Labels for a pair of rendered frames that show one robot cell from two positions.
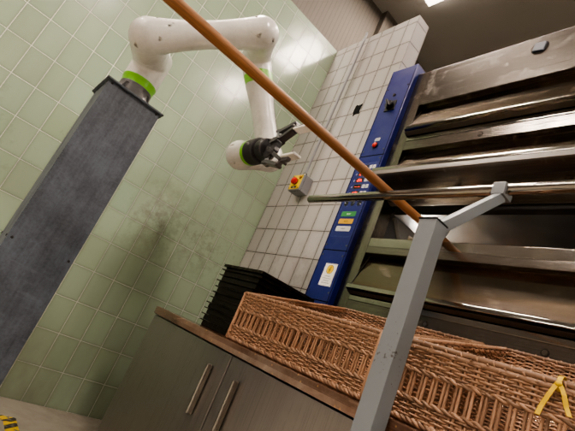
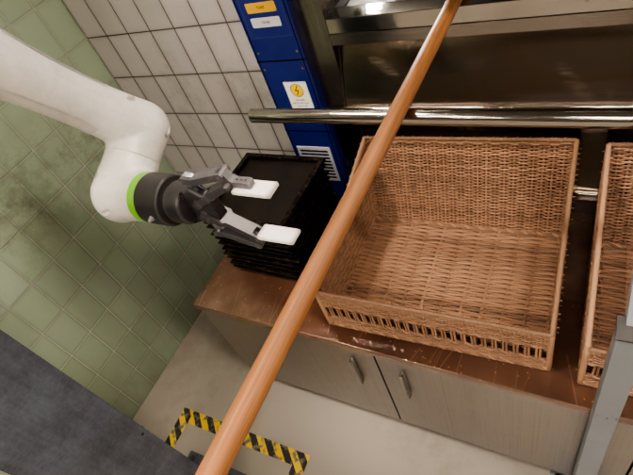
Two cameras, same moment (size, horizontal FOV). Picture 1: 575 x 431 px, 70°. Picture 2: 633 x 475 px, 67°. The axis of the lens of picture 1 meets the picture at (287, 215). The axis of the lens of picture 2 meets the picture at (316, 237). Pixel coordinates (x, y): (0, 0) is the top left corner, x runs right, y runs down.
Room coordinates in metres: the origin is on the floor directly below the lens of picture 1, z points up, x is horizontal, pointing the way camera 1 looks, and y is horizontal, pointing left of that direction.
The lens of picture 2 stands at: (0.58, 0.15, 1.66)
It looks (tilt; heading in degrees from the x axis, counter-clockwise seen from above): 44 degrees down; 346
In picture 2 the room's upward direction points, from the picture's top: 24 degrees counter-clockwise
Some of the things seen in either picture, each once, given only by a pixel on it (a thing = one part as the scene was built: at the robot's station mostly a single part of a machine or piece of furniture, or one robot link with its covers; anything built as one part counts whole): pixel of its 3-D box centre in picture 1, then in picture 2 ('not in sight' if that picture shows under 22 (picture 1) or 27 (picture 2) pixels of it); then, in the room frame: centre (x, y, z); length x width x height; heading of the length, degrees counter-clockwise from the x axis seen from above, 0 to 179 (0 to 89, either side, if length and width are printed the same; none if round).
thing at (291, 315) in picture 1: (351, 339); (444, 237); (1.25, -0.32, 0.72); 0.56 x 0.49 x 0.28; 36
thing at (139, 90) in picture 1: (127, 98); not in sight; (1.46, 0.74, 1.23); 0.26 x 0.15 x 0.06; 35
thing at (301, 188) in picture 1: (299, 185); not in sight; (2.14, 0.00, 1.46); 0.10 x 0.07 x 0.10; 34
